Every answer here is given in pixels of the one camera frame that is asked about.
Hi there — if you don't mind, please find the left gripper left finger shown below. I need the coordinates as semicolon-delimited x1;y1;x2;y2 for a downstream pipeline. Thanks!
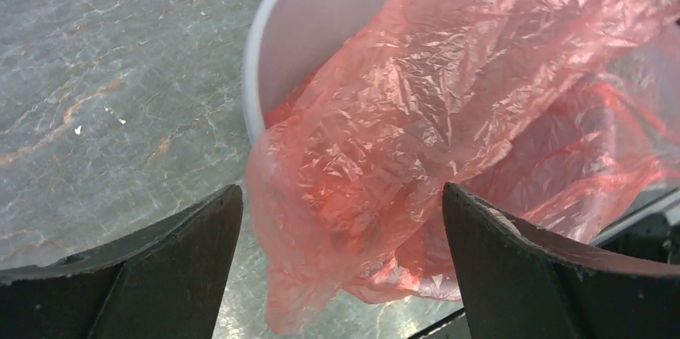
1;185;244;339

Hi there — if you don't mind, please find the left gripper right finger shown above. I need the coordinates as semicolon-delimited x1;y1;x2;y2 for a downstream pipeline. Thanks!
442;184;679;338

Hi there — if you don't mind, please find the grey plastic trash bin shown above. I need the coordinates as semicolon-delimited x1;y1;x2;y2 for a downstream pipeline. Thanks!
241;0;386;143

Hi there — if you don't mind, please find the red translucent trash bag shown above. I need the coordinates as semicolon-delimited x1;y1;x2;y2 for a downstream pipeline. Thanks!
245;0;679;334

